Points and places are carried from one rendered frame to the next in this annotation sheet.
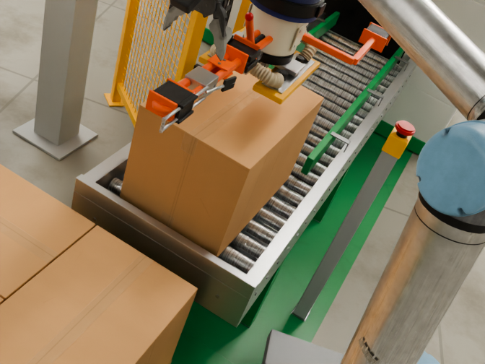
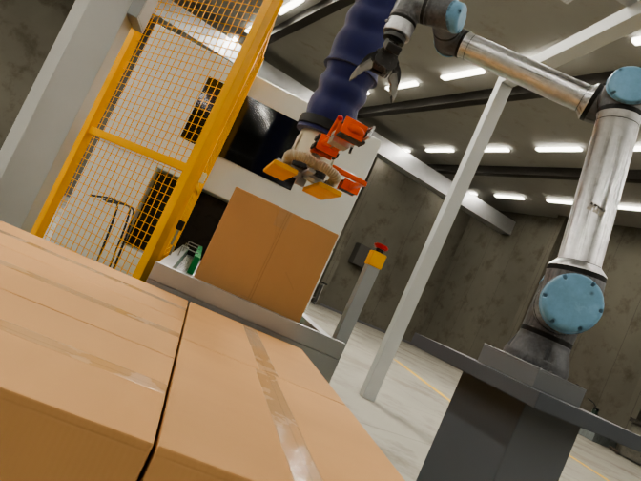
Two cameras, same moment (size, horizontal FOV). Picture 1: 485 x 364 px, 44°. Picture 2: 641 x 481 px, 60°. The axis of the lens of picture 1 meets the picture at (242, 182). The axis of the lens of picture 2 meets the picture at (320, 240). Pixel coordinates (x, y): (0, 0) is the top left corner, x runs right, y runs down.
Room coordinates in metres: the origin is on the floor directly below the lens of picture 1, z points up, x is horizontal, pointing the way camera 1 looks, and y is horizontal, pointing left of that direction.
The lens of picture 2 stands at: (-0.37, 0.90, 0.77)
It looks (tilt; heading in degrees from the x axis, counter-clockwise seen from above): 4 degrees up; 335
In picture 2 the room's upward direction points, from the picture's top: 25 degrees clockwise
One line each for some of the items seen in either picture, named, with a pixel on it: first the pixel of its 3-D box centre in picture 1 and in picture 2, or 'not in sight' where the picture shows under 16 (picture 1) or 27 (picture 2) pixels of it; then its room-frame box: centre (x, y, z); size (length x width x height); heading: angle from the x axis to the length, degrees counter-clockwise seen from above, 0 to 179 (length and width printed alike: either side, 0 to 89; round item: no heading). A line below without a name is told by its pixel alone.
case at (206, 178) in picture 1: (224, 146); (258, 259); (1.74, 0.10, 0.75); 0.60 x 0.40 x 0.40; 164
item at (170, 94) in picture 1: (169, 100); (350, 131); (1.16, 0.22, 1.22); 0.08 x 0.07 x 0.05; 167
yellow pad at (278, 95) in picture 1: (289, 71); (322, 188); (1.72, -0.02, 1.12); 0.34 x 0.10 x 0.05; 167
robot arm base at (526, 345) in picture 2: not in sight; (540, 349); (0.80, -0.47, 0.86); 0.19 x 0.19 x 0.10
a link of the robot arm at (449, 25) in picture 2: not in sight; (444, 15); (1.12, 0.11, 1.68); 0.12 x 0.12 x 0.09; 46
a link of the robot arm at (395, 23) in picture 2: not in sight; (397, 31); (1.19, 0.21, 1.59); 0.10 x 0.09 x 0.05; 75
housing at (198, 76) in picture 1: (200, 82); (340, 139); (1.29, 0.19, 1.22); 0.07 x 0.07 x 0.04; 77
